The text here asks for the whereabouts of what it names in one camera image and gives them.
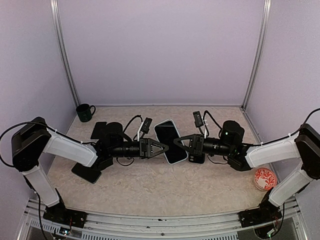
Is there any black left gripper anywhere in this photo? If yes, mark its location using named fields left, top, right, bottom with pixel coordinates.
left=109, top=137, right=169, bottom=159

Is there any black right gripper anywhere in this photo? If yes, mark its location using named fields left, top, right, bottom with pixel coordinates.
left=173, top=133, right=234, bottom=157

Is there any black phone case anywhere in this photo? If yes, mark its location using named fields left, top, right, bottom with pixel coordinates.
left=188, top=153, right=206, bottom=164

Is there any light blue phone case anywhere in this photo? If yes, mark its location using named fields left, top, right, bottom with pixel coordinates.
left=152, top=119, right=189, bottom=165

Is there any lavender phone case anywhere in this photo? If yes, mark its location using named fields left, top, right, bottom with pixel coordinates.
left=90, top=121, right=107, bottom=140

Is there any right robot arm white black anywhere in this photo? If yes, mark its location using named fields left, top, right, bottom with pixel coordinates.
left=173, top=120, right=320, bottom=222

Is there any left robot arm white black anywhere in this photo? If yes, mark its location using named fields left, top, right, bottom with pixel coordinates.
left=11, top=117, right=169, bottom=223

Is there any red white patterned dish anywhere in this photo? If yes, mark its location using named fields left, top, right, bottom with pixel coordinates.
left=253, top=167, right=278, bottom=191

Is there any dark green mug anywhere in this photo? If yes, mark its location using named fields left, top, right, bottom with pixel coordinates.
left=76, top=103, right=96, bottom=123

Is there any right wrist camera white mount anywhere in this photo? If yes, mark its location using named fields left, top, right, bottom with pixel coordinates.
left=192, top=111, right=210, bottom=138

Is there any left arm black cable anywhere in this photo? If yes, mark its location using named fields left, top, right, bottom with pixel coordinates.
left=0, top=121, right=96, bottom=167

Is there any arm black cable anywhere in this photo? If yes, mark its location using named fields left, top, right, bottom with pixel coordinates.
left=259, top=107, right=320, bottom=147
left=0, top=121, right=96, bottom=167

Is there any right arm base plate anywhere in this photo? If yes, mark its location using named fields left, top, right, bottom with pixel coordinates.
left=238, top=204, right=282, bottom=228

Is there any front aluminium rail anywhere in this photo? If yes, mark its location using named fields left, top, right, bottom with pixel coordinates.
left=14, top=198, right=311, bottom=240

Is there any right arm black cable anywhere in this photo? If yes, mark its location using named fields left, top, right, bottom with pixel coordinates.
left=259, top=107, right=320, bottom=147

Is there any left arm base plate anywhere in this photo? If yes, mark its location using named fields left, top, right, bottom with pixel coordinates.
left=43, top=202, right=88, bottom=229

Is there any right aluminium frame post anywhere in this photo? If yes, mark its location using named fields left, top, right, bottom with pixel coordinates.
left=241, top=0, right=272, bottom=112

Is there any aluminium frame post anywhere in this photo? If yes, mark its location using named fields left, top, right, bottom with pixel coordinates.
left=50, top=0, right=81, bottom=107
left=241, top=0, right=272, bottom=112

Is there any left aluminium frame post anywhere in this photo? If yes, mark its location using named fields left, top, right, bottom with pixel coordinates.
left=50, top=0, right=81, bottom=107

